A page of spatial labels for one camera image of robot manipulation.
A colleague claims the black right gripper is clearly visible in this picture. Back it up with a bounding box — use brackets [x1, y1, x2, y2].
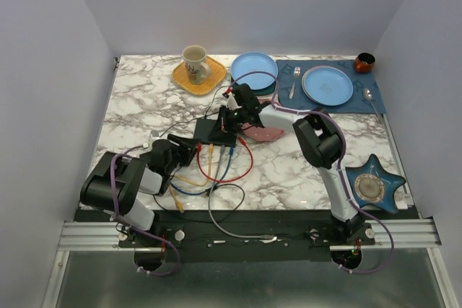
[208, 106, 246, 141]

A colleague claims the dark grey network switch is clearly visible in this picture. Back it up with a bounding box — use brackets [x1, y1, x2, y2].
[193, 118, 237, 147]

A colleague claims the blue ethernet cable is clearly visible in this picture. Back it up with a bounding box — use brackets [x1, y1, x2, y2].
[169, 146, 235, 196]

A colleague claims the red ethernet cable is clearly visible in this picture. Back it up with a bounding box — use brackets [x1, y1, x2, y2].
[196, 136, 253, 184]

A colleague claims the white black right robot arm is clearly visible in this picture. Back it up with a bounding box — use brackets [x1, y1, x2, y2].
[209, 84, 364, 245]

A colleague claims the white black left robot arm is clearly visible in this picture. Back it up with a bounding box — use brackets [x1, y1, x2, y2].
[80, 134, 199, 247]

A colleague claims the pink dotted plate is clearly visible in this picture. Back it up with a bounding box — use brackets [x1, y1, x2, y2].
[239, 99, 284, 142]

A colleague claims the yellow woven coaster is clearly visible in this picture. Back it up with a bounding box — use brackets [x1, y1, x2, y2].
[171, 56, 227, 97]

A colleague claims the dark teal coaster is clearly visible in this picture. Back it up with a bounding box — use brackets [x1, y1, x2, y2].
[253, 82, 276, 97]

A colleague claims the beige floral mug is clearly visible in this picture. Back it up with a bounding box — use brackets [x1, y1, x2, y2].
[182, 45, 212, 85]

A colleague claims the light blue plate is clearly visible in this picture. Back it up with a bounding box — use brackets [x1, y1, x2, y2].
[230, 52, 278, 90]

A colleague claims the blue cloth placemat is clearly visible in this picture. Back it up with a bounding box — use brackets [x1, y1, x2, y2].
[276, 60, 386, 114]

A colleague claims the silver fork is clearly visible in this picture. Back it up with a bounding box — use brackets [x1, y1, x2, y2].
[289, 66, 301, 99]

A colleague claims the blue plate on placemat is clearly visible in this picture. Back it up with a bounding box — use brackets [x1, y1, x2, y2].
[301, 66, 354, 106]

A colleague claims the silver spoon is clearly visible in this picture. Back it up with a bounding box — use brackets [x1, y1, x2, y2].
[362, 88, 383, 118]

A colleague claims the small red-brown bowl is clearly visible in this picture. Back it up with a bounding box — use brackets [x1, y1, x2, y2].
[354, 53, 375, 74]

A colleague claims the blue star-shaped dish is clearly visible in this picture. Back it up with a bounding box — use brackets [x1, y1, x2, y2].
[345, 154, 406, 214]

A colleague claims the yellow ethernet cable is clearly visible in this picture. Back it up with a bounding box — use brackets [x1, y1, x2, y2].
[171, 144, 215, 213]

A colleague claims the black power cord with plug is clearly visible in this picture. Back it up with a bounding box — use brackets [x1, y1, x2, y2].
[152, 84, 247, 213]

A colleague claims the grey ethernet cable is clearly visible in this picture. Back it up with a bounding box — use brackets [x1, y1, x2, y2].
[208, 145, 276, 241]

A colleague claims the aluminium rail frame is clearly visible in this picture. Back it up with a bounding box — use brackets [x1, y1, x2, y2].
[58, 212, 441, 251]

